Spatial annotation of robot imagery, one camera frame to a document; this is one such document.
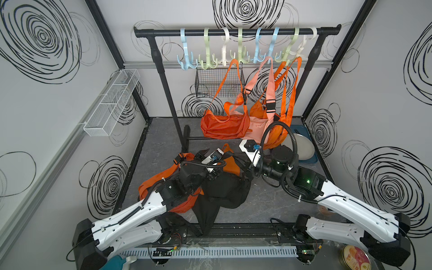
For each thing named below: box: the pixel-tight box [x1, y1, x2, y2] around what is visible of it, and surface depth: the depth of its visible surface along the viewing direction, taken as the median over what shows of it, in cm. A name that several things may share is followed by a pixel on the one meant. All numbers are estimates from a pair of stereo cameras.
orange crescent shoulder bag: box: [249, 99, 267, 119], surface depth 90 cm
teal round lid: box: [99, 255, 127, 270], surface depth 63 cm
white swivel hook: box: [298, 26, 318, 51], surface depth 57 cm
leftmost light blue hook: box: [176, 27, 198, 71], surface depth 57 cm
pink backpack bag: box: [241, 56, 276, 141], surface depth 72 cm
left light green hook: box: [198, 27, 219, 70], surface depth 58 cm
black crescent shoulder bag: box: [201, 156, 254, 208], surface depth 78 cm
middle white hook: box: [212, 27, 236, 69], surface depth 60 cm
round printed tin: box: [341, 244, 372, 270], surface depth 66 cm
